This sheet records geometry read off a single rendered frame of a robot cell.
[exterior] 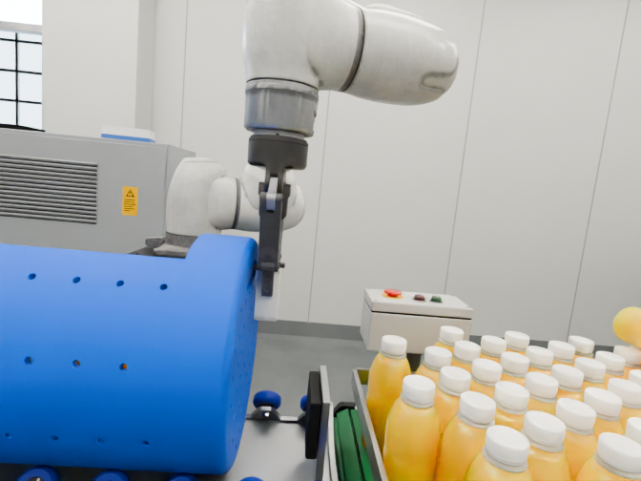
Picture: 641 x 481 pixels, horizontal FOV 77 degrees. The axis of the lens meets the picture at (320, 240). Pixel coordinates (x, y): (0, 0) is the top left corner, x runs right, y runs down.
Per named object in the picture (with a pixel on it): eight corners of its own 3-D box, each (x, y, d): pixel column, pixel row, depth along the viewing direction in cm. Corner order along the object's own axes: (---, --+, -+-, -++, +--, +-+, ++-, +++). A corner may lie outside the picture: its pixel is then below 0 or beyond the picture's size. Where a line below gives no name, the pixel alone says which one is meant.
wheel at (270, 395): (250, 396, 65) (248, 408, 64) (258, 386, 62) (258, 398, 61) (276, 402, 66) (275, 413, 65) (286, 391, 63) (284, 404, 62)
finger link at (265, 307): (280, 268, 52) (280, 269, 52) (277, 320, 53) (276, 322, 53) (258, 266, 52) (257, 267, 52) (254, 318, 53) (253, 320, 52)
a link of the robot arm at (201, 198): (164, 227, 121) (169, 154, 118) (225, 231, 128) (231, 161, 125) (164, 235, 106) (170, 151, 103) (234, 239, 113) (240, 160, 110)
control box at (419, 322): (359, 332, 88) (364, 286, 86) (448, 339, 89) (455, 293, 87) (366, 350, 78) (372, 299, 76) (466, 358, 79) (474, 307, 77)
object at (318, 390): (301, 444, 59) (309, 364, 58) (318, 445, 59) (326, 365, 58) (301, 495, 49) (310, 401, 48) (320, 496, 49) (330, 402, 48)
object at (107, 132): (109, 140, 222) (109, 127, 221) (155, 146, 226) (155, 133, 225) (101, 138, 210) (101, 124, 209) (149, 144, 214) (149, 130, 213)
